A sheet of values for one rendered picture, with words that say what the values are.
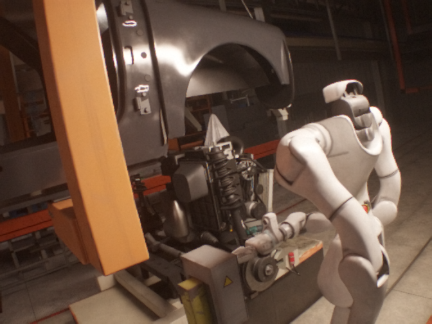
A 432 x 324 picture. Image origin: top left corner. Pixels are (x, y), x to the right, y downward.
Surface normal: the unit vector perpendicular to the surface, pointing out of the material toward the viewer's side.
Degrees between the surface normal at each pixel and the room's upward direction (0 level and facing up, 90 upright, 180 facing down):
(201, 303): 90
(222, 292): 90
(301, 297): 90
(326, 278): 87
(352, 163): 115
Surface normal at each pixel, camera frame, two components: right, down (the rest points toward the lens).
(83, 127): 0.58, 0.00
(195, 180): 0.26, 0.09
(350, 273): -0.80, 0.21
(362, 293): -0.64, 0.44
